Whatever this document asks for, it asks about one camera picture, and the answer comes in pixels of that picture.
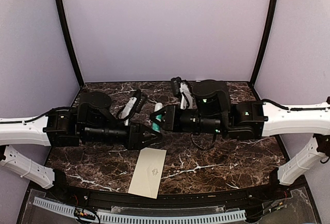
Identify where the green white glue stick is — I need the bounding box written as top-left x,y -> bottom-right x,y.
152,103 -> 163,132

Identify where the cream paper envelope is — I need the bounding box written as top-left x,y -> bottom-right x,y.
128,148 -> 167,199

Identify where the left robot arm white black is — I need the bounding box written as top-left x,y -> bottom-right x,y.
1,90 -> 162,201

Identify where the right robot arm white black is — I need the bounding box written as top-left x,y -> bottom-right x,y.
150,77 -> 329,200

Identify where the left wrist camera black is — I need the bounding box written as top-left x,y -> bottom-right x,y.
116,89 -> 147,126

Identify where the black front table rail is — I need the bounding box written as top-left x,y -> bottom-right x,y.
47,173 -> 291,209

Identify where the small circuit board with wires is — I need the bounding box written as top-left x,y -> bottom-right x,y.
73,208 -> 96,220

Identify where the white slotted cable duct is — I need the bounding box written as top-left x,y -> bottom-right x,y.
33,197 -> 246,223

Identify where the right black frame post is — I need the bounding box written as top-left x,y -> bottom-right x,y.
249,0 -> 277,87

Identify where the black frame post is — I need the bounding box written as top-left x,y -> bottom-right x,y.
55,0 -> 85,88
249,0 -> 277,87

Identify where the left black frame post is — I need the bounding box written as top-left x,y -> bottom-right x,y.
55,0 -> 85,88

